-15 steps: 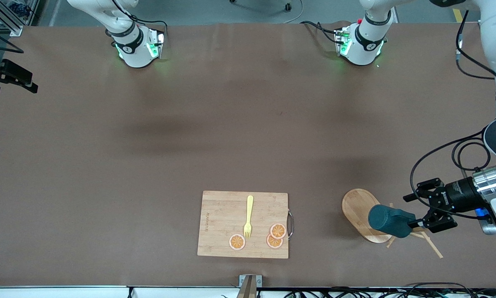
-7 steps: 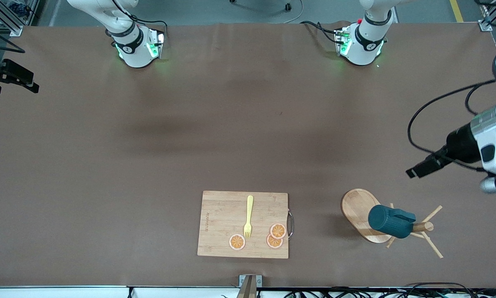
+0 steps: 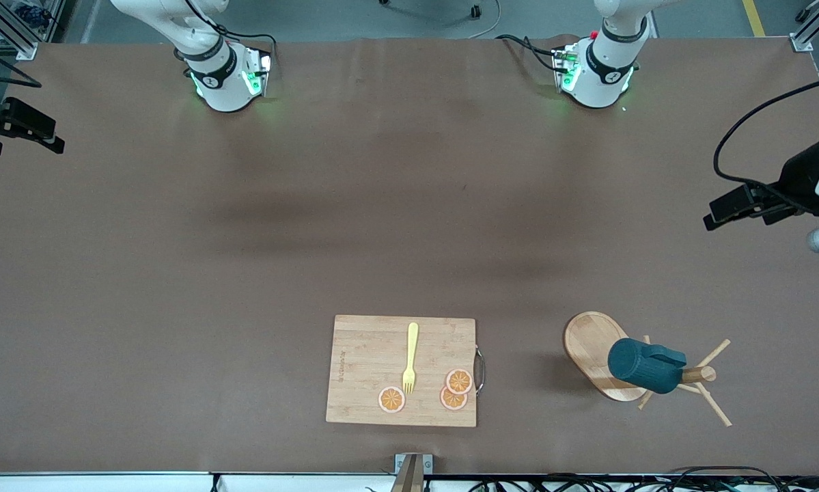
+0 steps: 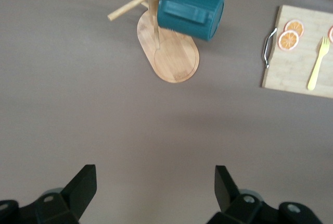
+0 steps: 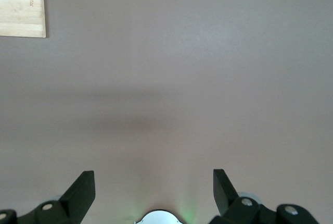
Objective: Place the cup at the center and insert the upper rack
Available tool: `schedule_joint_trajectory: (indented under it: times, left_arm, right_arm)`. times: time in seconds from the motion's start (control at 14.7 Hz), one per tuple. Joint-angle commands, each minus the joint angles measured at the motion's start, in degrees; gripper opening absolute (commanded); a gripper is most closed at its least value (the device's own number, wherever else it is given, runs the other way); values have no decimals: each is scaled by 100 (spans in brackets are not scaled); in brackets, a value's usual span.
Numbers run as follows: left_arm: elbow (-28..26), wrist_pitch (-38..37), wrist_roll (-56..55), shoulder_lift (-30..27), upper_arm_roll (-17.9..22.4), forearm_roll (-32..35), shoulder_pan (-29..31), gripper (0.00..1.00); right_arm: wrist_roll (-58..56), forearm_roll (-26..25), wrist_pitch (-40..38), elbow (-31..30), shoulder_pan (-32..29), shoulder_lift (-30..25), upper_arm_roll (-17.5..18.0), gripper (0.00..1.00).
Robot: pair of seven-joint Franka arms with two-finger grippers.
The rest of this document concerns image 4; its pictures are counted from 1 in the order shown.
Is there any wooden mug tree rack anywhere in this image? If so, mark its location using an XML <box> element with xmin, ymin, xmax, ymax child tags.
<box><xmin>107</xmin><ymin>0</ymin><xmax>201</xmax><ymax>84</ymax></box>

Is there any teal mug yellow inside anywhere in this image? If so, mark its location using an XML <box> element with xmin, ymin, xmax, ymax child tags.
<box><xmin>157</xmin><ymin>0</ymin><xmax>225</xmax><ymax>43</ymax></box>

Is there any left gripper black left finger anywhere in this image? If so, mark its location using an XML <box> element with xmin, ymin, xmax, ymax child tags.
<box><xmin>0</xmin><ymin>165</ymin><xmax>98</xmax><ymax>224</ymax></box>

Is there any yellow plastic fork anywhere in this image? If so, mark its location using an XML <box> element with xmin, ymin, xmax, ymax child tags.
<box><xmin>307</xmin><ymin>35</ymin><xmax>330</xmax><ymax>91</ymax></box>

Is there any bamboo cutting board metal handle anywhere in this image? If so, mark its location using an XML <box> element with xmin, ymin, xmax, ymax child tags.
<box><xmin>261</xmin><ymin>5</ymin><xmax>333</xmax><ymax>98</ymax></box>

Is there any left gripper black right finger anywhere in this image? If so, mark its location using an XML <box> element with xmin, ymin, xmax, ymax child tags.
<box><xmin>207</xmin><ymin>165</ymin><xmax>322</xmax><ymax>224</ymax></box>

